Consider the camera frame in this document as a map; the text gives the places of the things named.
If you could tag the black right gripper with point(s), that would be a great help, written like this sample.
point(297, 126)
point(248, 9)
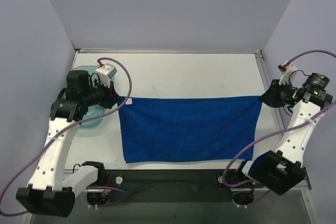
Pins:
point(273, 95)

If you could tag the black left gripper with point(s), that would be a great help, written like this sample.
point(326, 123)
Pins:
point(108, 96)

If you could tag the blue microfibre towel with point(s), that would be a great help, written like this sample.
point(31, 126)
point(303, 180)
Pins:
point(187, 130)

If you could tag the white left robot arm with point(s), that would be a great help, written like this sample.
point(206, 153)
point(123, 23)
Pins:
point(65, 118)

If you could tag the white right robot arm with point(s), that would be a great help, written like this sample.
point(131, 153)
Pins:
point(311, 99)

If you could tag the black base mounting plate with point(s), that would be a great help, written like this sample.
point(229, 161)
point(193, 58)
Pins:
point(167, 186)

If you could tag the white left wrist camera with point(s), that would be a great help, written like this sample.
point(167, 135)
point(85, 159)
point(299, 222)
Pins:
point(105, 74)

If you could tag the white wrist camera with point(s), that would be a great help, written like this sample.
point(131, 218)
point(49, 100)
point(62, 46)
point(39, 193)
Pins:
point(105, 74)
point(286, 69)

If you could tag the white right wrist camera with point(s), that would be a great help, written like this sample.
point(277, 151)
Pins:
point(286, 69)

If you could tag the front aluminium frame rail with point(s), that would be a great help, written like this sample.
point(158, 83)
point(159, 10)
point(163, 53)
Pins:
point(305, 182)

